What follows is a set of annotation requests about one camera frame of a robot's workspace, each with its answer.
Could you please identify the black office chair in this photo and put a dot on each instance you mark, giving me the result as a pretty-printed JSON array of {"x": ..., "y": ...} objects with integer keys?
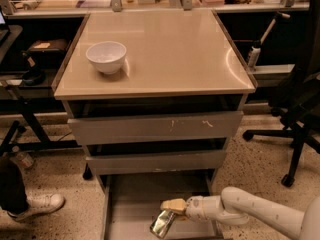
[{"x": 296, "y": 100}]

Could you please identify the black box with label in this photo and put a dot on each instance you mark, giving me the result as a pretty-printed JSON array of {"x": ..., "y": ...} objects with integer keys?
[{"x": 49, "y": 49}]

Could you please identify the white ceramic bowl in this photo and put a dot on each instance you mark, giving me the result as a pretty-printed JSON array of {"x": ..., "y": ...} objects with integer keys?
[{"x": 107, "y": 57}]

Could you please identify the plastic water bottle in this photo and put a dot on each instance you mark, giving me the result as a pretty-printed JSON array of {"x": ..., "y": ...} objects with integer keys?
[{"x": 23, "y": 157}]

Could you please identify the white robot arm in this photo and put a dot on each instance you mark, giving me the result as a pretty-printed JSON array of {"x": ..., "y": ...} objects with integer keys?
[{"x": 234, "y": 206}]

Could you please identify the white sneaker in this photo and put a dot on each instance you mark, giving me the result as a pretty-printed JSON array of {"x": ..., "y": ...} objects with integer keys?
[{"x": 39, "y": 205}]

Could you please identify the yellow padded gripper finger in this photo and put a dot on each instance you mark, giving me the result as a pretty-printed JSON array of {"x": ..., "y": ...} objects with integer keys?
[{"x": 177, "y": 206}]

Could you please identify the black round object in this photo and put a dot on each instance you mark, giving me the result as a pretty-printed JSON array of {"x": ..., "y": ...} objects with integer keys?
[{"x": 33, "y": 77}]

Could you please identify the grey drawer cabinet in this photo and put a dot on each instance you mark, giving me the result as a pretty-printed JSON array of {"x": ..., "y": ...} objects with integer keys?
[{"x": 177, "y": 62}]

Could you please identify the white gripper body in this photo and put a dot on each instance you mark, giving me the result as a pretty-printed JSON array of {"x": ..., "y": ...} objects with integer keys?
[{"x": 196, "y": 207}]

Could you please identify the grey middle drawer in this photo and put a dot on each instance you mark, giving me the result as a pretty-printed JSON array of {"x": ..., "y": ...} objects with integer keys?
[{"x": 156, "y": 162}]

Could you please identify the white handled tool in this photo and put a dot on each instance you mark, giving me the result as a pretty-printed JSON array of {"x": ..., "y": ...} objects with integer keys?
[{"x": 255, "y": 50}]

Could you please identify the grey top drawer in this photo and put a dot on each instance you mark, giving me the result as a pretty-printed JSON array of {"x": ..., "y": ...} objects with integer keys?
[{"x": 152, "y": 128}]

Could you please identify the green soda can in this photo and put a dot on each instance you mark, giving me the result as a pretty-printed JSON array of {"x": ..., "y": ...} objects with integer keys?
[{"x": 161, "y": 225}]

